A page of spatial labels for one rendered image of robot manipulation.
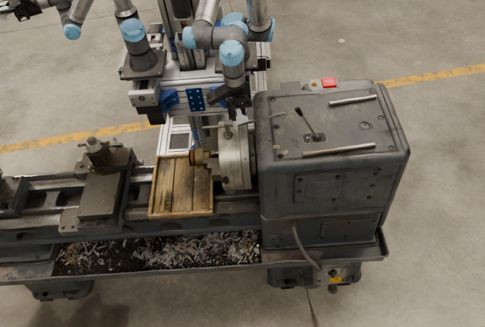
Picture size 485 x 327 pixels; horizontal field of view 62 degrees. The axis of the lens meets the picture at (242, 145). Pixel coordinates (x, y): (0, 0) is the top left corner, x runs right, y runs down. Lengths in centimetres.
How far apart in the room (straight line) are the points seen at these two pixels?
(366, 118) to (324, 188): 33
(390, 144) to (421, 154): 170
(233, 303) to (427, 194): 153
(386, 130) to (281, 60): 243
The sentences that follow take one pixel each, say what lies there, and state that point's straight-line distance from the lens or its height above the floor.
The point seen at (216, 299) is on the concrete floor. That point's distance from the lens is 265.
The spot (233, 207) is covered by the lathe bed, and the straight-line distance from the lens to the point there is 190.
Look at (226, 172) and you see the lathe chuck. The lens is 167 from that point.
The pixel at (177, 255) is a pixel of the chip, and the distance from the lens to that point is 216.
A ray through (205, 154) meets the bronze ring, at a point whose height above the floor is 111.
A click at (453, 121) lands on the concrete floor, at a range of 366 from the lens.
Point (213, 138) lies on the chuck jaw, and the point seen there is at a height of 116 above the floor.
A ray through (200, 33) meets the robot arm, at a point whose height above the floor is 170.
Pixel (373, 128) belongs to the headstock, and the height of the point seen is 125.
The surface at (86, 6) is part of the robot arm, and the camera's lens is 203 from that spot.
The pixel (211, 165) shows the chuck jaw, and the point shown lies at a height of 111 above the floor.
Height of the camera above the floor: 248
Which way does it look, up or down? 50 degrees down
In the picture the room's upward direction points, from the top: 7 degrees counter-clockwise
